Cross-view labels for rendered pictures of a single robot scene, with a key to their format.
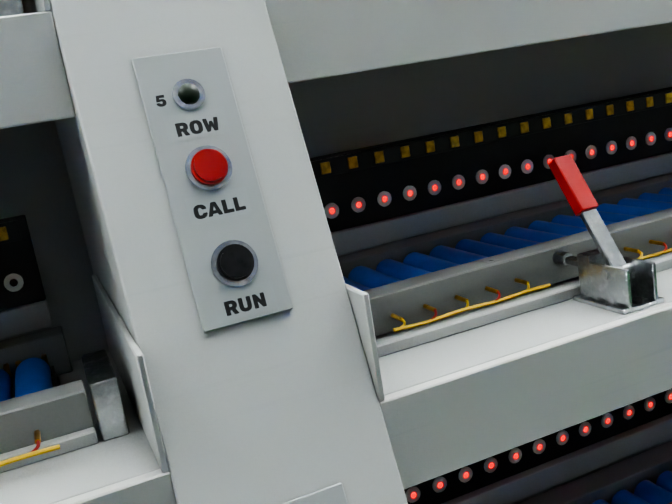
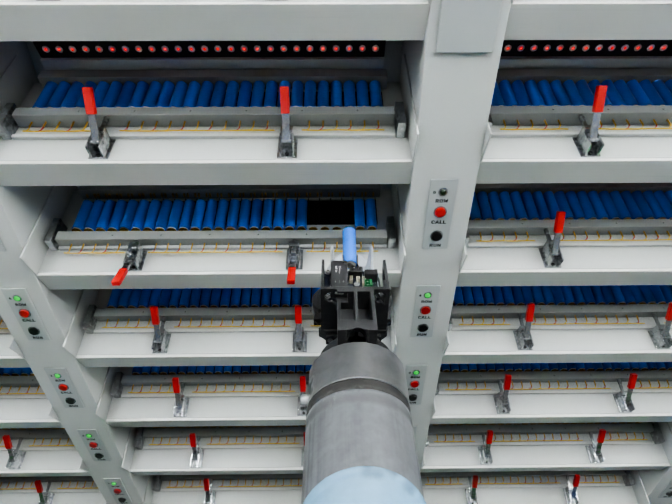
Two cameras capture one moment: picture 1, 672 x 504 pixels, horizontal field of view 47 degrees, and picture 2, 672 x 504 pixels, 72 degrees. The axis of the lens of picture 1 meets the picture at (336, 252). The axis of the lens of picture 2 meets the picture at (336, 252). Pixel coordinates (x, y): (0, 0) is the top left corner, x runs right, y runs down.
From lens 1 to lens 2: 53 cm
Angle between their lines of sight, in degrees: 45
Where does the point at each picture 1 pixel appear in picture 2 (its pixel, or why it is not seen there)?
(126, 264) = (409, 229)
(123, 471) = (391, 266)
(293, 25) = (485, 171)
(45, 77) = (405, 175)
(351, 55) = (501, 179)
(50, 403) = (378, 238)
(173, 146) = (432, 204)
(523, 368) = (503, 274)
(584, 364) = (522, 276)
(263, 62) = (469, 184)
